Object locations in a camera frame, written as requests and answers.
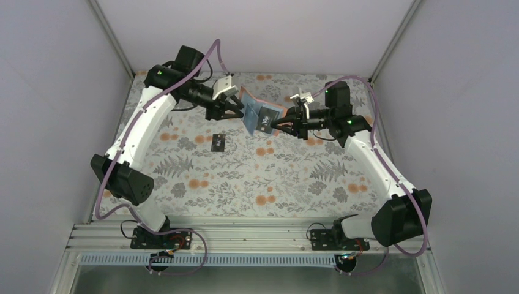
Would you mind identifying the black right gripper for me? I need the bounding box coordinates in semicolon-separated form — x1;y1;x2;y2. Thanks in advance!
270;107;333;140

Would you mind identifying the black VIP card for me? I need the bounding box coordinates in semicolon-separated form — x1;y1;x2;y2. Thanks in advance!
211;134;226;153
255;106;279;135

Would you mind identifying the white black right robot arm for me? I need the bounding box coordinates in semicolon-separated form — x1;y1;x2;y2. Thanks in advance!
270;81;432;249

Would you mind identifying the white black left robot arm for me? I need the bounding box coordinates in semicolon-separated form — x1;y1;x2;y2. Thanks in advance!
91;39;244;248

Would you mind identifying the floral patterned table mat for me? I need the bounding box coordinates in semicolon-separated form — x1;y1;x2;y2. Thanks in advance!
115;70;384;218

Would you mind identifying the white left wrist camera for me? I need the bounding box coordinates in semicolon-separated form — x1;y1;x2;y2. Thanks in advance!
212;74;239;100

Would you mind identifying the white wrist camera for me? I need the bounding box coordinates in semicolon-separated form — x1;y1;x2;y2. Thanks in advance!
290;86;314;108
212;74;239;100

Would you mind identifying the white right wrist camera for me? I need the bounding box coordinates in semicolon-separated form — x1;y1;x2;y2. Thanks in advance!
290;86;314;108

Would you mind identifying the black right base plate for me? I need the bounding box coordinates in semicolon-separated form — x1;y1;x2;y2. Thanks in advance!
308;229;370;251

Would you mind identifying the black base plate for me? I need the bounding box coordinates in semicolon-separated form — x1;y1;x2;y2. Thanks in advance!
308;229;370;251
130;227;192;250

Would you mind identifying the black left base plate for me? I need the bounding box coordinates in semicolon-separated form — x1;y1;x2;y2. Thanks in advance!
130;227;192;250

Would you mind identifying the grey slotted cable duct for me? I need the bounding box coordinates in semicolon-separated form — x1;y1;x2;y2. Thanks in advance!
78;252;336;268

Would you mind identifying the aluminium mounting rail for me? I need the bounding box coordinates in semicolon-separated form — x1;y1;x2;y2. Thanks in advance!
67;217;431;255

